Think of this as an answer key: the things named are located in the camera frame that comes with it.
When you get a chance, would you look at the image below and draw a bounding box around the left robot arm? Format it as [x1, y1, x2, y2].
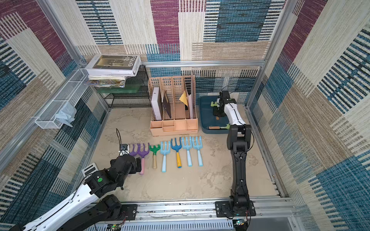
[11, 155, 144, 231]

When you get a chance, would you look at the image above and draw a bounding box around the white calculator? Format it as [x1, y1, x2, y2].
[82, 162, 99, 177]

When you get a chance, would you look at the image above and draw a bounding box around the white wire wall basket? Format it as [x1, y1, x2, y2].
[35, 69, 88, 129]

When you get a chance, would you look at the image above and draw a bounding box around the purple rake pink handle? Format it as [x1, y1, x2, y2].
[137, 143, 150, 175]
[129, 143, 140, 157]

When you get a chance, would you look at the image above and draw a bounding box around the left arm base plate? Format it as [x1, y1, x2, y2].
[118, 204, 138, 221]

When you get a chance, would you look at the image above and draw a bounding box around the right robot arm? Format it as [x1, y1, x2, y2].
[214, 90, 256, 219]

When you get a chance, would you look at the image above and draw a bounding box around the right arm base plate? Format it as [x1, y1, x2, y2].
[214, 201, 256, 218]

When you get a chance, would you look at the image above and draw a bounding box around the light blue fork white handle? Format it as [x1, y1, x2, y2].
[192, 136, 203, 167]

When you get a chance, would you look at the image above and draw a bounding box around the white grey book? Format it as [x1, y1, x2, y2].
[151, 87, 163, 121]

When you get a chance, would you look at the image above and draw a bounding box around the green rake wooden handle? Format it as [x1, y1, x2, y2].
[149, 144, 161, 169]

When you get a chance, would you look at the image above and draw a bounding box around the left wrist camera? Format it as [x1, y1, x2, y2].
[119, 144, 130, 156]

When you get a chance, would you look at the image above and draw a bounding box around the lime fork wooden handle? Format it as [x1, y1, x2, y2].
[211, 102, 220, 117]

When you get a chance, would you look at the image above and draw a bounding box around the light blue rake white handle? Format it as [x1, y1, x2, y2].
[181, 137, 193, 167]

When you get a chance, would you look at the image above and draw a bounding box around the dark navy notebook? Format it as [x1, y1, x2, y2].
[162, 90, 172, 118]

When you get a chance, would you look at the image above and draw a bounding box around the lime cultivator wooden handle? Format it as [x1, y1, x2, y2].
[208, 124, 230, 130]

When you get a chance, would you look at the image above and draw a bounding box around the teal plastic storage box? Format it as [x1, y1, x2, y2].
[198, 95, 229, 134]

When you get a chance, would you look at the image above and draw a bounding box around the crumpled plastic bag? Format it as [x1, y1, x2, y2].
[55, 102, 77, 127]

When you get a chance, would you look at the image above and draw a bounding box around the stack of magazines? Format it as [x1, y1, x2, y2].
[83, 77, 126, 88]

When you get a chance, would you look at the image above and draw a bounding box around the large light blue rake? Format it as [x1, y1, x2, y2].
[160, 141, 171, 173]

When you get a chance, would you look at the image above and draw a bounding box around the black mesh shelf rack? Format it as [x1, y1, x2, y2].
[99, 65, 150, 109]

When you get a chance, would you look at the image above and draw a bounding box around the white folio book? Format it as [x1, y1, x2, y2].
[85, 54, 142, 77]

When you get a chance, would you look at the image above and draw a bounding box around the blue tool yellow handle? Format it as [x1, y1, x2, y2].
[171, 138, 182, 168]

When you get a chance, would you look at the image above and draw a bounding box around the green folder on shelf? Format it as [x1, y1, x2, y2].
[96, 85, 141, 94]

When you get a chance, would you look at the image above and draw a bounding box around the pink plastic desk organizer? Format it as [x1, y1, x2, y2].
[148, 75, 198, 136]

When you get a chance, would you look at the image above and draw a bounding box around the yellow paper folder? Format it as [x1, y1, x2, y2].
[179, 90, 189, 107]

